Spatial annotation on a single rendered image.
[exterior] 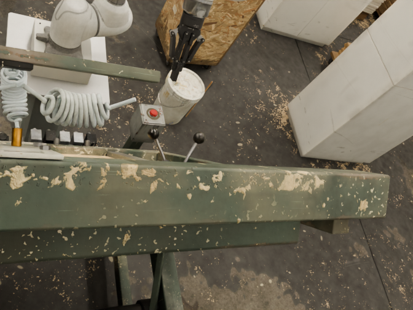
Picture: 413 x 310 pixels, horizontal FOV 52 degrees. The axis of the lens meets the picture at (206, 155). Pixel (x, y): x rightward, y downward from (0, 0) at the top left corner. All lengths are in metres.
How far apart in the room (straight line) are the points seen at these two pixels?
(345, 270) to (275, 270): 0.71
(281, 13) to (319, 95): 1.22
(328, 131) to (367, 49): 0.71
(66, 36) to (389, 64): 2.26
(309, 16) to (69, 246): 4.24
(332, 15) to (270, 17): 0.69
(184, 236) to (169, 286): 0.93
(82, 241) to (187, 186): 0.28
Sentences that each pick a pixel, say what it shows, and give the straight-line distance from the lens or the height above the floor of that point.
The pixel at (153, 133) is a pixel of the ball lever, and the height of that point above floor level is 1.45.
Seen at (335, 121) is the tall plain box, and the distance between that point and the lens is 3.63.
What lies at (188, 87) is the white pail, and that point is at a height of 0.35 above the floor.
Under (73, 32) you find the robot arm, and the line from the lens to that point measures 2.11.
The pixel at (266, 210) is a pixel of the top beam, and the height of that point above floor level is 1.89.
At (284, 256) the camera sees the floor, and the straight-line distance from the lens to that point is 3.33.
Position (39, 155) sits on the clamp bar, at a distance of 0.64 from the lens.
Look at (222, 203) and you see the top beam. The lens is 0.75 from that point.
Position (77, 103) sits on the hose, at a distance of 0.77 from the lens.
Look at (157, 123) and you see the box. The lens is 2.05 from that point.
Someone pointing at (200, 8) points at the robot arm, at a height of 1.70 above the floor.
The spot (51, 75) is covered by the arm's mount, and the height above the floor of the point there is 0.78.
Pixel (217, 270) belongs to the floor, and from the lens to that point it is 2.97.
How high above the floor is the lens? 2.47
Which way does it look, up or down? 48 degrees down
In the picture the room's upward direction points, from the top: 43 degrees clockwise
